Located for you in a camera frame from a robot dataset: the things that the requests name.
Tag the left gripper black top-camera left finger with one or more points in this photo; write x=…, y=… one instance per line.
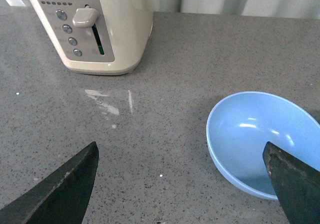
x=60, y=198

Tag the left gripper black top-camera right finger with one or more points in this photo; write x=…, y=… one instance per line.
x=296, y=185

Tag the light blue bowl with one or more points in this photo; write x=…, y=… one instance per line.
x=240, y=125

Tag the cream toaster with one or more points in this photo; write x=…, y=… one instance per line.
x=101, y=37

